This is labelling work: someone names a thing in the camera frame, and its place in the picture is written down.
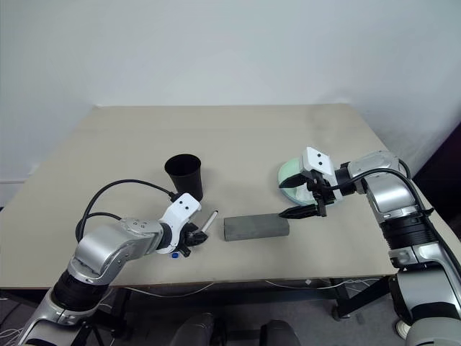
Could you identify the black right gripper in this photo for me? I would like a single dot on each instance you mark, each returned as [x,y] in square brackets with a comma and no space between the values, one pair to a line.
[322,194]

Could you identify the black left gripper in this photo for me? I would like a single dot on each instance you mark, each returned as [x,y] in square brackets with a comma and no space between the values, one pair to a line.
[185,238]

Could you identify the light blue plate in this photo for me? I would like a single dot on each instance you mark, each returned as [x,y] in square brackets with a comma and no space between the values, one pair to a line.
[293,196]

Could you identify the light green plate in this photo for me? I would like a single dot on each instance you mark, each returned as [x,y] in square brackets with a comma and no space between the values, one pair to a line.
[290,167]

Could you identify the white marker with black cap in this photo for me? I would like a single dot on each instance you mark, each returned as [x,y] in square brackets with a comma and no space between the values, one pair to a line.
[210,220]

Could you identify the translucent grey glasses case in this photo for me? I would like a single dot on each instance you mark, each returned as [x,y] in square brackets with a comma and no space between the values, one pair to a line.
[255,227]

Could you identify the black plastic cup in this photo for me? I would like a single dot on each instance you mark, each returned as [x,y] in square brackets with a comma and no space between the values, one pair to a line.
[185,176]

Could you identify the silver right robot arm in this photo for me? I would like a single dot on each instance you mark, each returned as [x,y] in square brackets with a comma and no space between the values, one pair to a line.
[392,194]

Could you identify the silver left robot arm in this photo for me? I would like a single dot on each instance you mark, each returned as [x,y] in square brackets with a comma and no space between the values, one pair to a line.
[104,248]

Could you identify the dark rounded shape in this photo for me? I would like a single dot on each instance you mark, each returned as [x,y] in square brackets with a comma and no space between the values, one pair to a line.
[198,331]
[281,335]

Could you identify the dark maroon panel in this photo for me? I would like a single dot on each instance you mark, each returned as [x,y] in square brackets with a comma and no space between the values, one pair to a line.
[444,173]

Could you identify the white round floor caster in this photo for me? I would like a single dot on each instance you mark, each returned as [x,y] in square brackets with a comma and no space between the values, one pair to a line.
[403,328]

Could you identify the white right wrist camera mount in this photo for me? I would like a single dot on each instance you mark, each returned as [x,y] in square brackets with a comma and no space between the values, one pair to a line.
[317,160]

